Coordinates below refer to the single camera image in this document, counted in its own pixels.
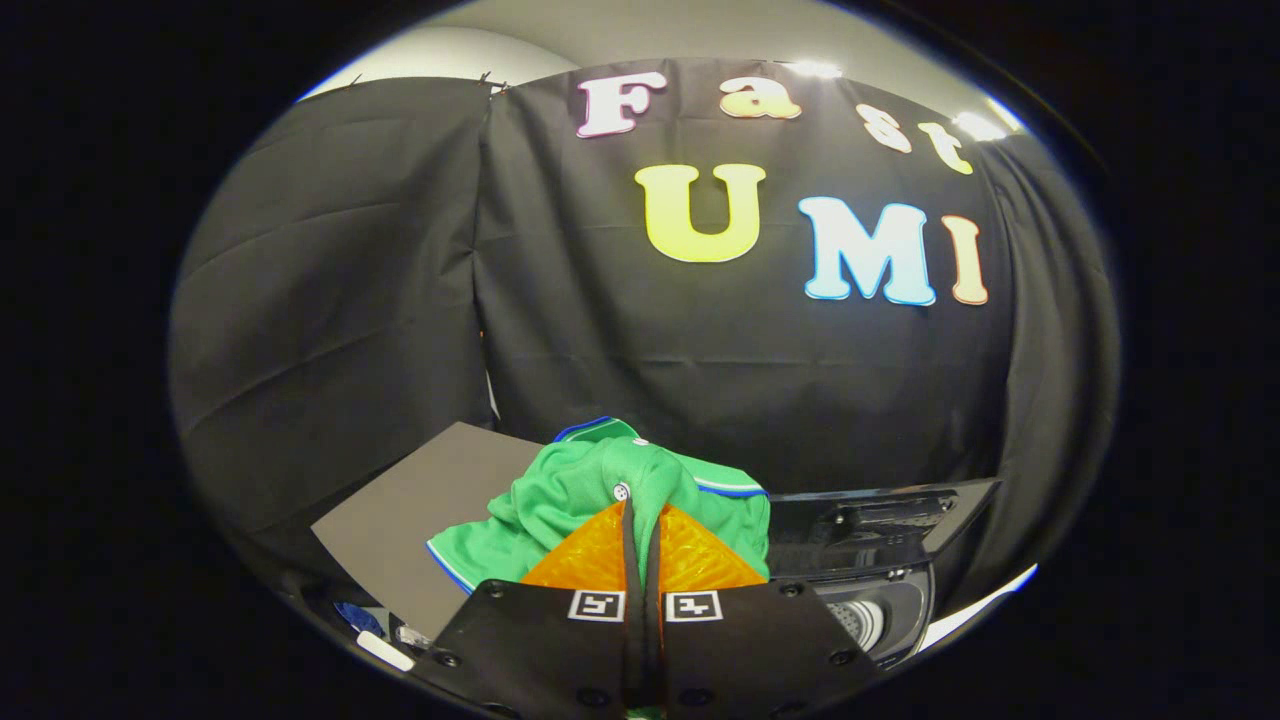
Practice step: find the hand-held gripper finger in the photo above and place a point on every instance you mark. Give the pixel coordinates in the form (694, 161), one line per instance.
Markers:
(653, 610)
(631, 570)

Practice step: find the green polo shirt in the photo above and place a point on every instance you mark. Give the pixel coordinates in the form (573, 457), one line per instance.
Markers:
(560, 500)

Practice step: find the white flat sheet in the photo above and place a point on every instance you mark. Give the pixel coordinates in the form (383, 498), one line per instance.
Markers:
(985, 605)

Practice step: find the black backdrop cloth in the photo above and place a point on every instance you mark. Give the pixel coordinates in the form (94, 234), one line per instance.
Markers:
(350, 300)

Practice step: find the ceiling light panel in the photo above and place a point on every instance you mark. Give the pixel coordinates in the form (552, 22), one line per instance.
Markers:
(980, 122)
(812, 69)

